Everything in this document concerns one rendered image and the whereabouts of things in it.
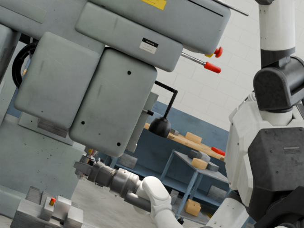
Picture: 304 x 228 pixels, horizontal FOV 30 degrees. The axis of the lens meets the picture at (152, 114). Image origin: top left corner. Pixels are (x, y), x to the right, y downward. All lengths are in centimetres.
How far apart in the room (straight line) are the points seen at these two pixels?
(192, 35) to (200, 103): 688
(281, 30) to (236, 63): 724
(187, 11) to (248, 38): 700
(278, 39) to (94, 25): 57
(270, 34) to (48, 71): 68
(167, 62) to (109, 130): 28
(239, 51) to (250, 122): 719
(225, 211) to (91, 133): 48
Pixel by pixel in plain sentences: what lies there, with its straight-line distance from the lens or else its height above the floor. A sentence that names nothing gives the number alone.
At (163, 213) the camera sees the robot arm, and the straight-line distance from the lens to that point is 181.
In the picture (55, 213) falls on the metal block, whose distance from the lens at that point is 209.
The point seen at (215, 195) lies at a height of 30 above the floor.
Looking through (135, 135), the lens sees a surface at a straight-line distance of 188.
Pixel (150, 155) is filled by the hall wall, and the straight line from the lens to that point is 862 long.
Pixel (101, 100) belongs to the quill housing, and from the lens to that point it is 177.
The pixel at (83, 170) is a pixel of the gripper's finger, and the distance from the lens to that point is 188.
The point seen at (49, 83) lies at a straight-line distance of 175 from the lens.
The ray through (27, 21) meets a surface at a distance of 176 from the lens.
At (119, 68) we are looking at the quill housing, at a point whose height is 158.
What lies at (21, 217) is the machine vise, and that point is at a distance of 206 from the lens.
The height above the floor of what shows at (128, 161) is 32.
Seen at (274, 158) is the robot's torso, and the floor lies 154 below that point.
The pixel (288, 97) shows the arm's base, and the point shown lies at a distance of 149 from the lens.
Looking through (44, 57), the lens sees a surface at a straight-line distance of 174.
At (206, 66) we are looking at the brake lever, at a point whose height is 170.
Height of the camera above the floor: 162
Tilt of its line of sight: 4 degrees down
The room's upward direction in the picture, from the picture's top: 24 degrees clockwise
